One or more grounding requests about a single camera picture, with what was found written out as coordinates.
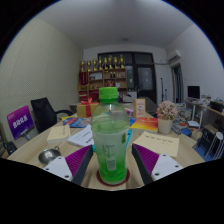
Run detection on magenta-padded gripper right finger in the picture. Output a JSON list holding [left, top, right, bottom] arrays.
[[131, 143, 184, 186]]

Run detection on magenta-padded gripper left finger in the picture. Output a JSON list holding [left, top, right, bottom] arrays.
[[42, 144, 95, 187]]

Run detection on green drink bottle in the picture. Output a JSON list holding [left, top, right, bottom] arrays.
[[90, 86, 131, 186]]

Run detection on large yellow envelope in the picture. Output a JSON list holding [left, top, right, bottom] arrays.
[[132, 130, 180, 158]]

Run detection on white printed paper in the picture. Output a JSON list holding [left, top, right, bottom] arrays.
[[66, 124, 95, 148]]

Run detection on small steel cup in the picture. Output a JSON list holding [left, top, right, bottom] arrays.
[[37, 145, 62, 165]]

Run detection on flat round red coaster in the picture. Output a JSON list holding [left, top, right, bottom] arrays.
[[95, 168, 132, 188]]

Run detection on teal book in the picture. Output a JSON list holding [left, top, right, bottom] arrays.
[[125, 129, 134, 149]]

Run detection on small yellow envelope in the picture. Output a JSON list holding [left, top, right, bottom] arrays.
[[46, 123, 72, 144]]

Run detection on orange book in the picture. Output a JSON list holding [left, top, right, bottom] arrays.
[[129, 116, 159, 133]]

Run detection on blue colourful book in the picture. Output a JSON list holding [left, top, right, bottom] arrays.
[[62, 116, 92, 129]]

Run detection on pink flowers in white pot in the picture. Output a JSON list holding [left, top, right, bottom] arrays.
[[156, 100, 180, 135]]

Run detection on yellow gift box red ribbon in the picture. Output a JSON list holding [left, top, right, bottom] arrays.
[[76, 97, 100, 119]]

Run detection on orange standing card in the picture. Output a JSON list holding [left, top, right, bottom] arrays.
[[133, 98, 147, 119]]

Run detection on stack of books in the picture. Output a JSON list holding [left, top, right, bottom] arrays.
[[173, 103, 201, 134]]

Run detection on black office chair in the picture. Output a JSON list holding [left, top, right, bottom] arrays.
[[30, 97, 74, 134]]

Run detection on purple sign board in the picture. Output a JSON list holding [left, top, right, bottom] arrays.
[[6, 105, 35, 140]]

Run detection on white round stool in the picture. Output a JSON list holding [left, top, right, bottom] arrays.
[[204, 131, 224, 161]]

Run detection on wooden side desk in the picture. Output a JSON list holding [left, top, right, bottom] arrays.
[[184, 98, 224, 134]]

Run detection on black computer monitor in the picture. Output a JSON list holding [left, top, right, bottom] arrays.
[[187, 85, 202, 100]]

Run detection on black framed glass door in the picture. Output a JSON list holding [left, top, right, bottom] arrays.
[[97, 51, 158, 104]]

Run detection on wooden shelf unit with trophies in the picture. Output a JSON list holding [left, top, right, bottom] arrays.
[[77, 54, 128, 103]]

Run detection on black bag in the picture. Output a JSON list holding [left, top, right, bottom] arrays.
[[209, 100, 224, 113]]

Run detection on white air conditioner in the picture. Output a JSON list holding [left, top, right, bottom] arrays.
[[167, 49, 183, 64]]

